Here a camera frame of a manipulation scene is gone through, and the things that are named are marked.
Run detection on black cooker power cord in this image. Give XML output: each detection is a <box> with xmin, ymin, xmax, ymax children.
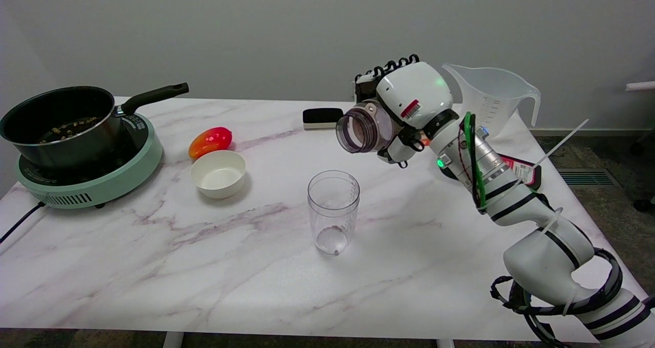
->
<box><xmin>0</xmin><ymin>201</ymin><xmax>46</xmax><ymax>244</ymax></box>

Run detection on mint green induction cooker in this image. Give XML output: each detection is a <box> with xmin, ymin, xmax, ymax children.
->
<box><xmin>15</xmin><ymin>112</ymin><xmax>164</xmax><ymax>209</ymax></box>

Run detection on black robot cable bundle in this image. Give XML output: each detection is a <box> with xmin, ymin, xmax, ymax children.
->
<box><xmin>490</xmin><ymin>194</ymin><xmax>655</xmax><ymax>348</ymax></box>

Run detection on red orange mango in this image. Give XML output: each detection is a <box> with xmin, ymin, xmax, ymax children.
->
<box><xmin>188</xmin><ymin>127</ymin><xmax>233</xmax><ymax>160</ymax></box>

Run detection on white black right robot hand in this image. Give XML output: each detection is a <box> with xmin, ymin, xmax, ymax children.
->
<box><xmin>355</xmin><ymin>55</ymin><xmax>455</xmax><ymax>168</ymax></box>

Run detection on black device with red label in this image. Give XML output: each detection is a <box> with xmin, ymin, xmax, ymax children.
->
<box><xmin>441</xmin><ymin>154</ymin><xmax>542</xmax><ymax>191</ymax></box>

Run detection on floor vent grille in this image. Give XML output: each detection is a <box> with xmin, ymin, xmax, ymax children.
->
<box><xmin>557</xmin><ymin>168</ymin><xmax>621</xmax><ymax>188</ymax></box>

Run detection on long white zip tie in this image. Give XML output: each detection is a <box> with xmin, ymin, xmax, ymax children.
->
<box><xmin>532</xmin><ymin>119</ymin><xmax>590</xmax><ymax>170</ymax></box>
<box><xmin>539</xmin><ymin>207</ymin><xmax>564</xmax><ymax>234</ymax></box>

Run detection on large translucent measuring jug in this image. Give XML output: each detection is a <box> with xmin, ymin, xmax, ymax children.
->
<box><xmin>442</xmin><ymin>63</ymin><xmax>542</xmax><ymax>141</ymax></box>

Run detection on green robot cable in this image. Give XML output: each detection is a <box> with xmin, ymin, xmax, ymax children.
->
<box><xmin>463</xmin><ymin>112</ymin><xmax>487</xmax><ymax>210</ymax></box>

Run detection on grey transparent plastic bottle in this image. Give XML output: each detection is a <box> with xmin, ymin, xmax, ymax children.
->
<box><xmin>336</xmin><ymin>100</ymin><xmax>397</xmax><ymax>154</ymax></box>

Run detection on black white board eraser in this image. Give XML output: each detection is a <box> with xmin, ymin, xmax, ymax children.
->
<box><xmin>302</xmin><ymin>107</ymin><xmax>344</xmax><ymax>131</ymax></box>

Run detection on white bowl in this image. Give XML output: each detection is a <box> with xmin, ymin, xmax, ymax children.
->
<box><xmin>190</xmin><ymin>150</ymin><xmax>247</xmax><ymax>200</ymax></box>

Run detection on brown food bits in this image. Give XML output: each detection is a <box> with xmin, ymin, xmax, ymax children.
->
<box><xmin>40</xmin><ymin>116</ymin><xmax>100</xmax><ymax>144</ymax></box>

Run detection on black saucepan with handle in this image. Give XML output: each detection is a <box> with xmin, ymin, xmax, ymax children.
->
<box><xmin>0</xmin><ymin>82</ymin><xmax>190</xmax><ymax>170</ymax></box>

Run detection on small clear measuring cup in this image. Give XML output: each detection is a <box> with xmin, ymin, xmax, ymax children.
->
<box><xmin>307</xmin><ymin>170</ymin><xmax>361</xmax><ymax>256</ymax></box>

